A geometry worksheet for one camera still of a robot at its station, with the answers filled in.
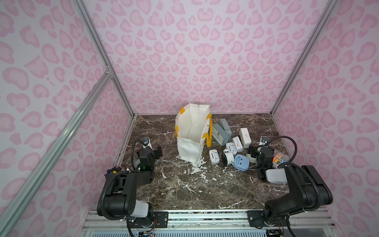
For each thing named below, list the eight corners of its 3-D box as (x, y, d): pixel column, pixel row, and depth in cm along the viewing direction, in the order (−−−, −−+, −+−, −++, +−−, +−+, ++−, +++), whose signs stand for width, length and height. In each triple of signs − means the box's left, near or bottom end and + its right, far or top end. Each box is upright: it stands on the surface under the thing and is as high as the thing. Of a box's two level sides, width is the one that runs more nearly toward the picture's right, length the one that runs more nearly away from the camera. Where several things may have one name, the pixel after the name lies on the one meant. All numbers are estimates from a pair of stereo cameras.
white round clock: (226, 167, 92) (228, 162, 87) (218, 157, 97) (219, 152, 91) (233, 163, 94) (235, 158, 89) (225, 153, 98) (226, 147, 93)
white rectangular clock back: (209, 163, 94) (210, 161, 92) (208, 151, 100) (209, 149, 98) (219, 163, 94) (220, 161, 92) (218, 151, 100) (218, 149, 98)
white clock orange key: (236, 152, 98) (237, 148, 95) (232, 140, 104) (233, 136, 101) (241, 151, 98) (243, 148, 95) (237, 139, 104) (238, 135, 101)
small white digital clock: (227, 154, 98) (227, 151, 96) (225, 144, 103) (226, 142, 101) (235, 154, 98) (236, 151, 96) (234, 144, 103) (234, 142, 101)
